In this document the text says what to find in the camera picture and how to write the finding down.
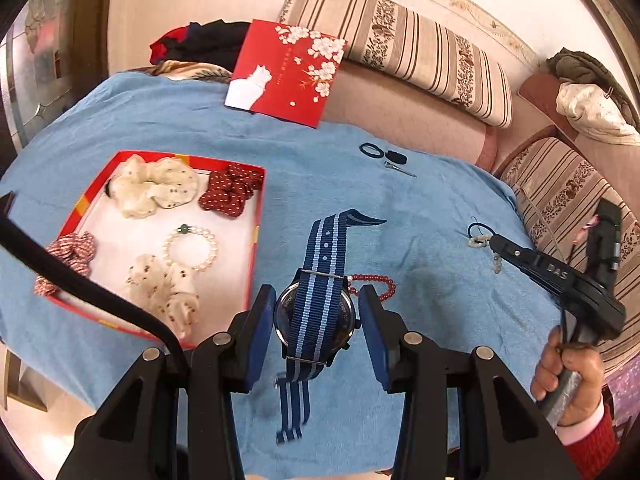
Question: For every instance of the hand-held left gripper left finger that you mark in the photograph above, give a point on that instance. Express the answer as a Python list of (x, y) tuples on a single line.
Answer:
[(262, 340)]

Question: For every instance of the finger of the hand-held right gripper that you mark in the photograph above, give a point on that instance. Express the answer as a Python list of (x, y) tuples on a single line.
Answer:
[(540, 267)]

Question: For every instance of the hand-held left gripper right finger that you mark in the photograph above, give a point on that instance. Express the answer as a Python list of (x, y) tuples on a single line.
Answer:
[(372, 340)]

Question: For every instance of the white cherry print scrunchie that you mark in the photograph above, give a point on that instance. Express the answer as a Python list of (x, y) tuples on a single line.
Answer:
[(165, 290)]

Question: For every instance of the red white-dotted scrunchie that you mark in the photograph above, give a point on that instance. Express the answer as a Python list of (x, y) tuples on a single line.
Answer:
[(232, 187)]

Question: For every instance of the red gift box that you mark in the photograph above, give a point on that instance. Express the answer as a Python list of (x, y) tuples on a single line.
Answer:
[(125, 232)]

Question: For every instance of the cream dark-dotted scrunchie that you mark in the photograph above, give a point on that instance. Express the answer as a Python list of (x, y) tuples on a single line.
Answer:
[(150, 185)]

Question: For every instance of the red plaid scrunchie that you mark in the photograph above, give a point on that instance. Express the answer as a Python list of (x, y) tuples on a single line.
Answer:
[(65, 265)]

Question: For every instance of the person's right forearm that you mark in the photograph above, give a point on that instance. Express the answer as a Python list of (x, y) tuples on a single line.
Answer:
[(595, 442)]

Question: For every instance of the person's right hand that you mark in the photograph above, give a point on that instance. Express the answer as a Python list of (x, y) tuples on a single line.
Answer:
[(592, 385)]

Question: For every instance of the square striped floral pillow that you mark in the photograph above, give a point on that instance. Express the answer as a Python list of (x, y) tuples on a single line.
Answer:
[(565, 195)]

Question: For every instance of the blue towel blanket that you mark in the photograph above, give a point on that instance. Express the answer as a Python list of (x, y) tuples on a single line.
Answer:
[(435, 210)]

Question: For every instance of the white crumpled cloth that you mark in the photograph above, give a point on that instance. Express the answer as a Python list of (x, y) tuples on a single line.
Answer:
[(585, 110)]

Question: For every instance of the silver hair pin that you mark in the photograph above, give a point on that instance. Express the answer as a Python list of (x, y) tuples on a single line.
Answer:
[(400, 168)]

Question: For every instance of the pink sofa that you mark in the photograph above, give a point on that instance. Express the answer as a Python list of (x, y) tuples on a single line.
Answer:
[(400, 125)]

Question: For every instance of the olive green jacket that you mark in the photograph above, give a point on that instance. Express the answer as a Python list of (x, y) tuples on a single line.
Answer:
[(580, 65)]

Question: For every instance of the long striped floral pillow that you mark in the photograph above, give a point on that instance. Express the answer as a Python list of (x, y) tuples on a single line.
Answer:
[(410, 50)]

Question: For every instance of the red floral box lid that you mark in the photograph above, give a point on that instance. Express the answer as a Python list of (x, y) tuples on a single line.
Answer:
[(290, 70)]

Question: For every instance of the beige patterned cloth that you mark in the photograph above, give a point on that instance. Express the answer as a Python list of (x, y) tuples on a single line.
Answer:
[(185, 71)]

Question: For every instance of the pile of dark clothes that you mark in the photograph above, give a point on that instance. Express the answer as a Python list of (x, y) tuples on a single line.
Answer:
[(210, 42)]

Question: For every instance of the glass panel door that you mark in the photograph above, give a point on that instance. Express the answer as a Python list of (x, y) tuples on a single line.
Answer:
[(40, 60)]

